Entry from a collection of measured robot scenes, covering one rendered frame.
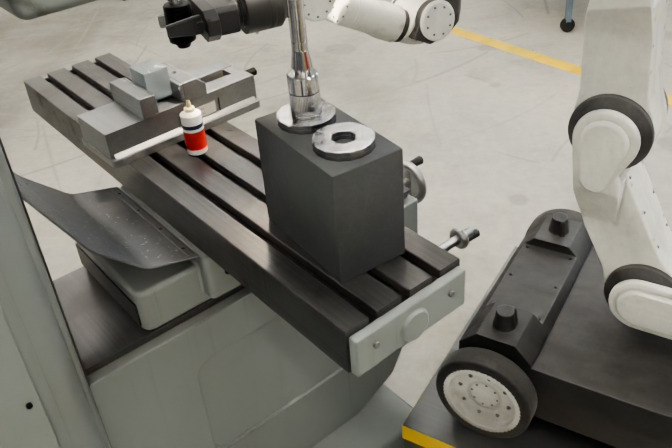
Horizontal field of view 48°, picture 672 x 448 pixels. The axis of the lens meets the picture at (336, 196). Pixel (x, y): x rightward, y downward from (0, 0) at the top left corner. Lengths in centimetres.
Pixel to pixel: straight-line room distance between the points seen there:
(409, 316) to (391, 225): 13
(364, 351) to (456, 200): 197
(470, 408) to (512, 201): 150
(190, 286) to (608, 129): 77
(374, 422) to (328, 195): 98
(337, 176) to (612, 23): 54
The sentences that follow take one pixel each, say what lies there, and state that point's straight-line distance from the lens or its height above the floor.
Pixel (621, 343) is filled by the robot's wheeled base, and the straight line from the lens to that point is 162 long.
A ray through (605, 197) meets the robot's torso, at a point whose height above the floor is 90.
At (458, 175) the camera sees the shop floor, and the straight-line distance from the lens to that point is 314.
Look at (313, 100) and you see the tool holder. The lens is 110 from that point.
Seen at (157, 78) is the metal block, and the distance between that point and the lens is 151.
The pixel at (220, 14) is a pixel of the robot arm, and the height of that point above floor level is 125.
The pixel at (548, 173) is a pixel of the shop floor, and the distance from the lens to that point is 318.
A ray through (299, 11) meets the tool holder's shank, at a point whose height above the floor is 132.
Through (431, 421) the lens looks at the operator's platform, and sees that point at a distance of 165.
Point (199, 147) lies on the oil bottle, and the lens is 146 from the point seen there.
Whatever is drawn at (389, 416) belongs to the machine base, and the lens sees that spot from 192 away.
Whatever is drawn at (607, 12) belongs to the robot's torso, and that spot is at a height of 123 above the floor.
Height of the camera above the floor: 167
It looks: 33 degrees down
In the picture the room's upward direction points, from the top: 5 degrees counter-clockwise
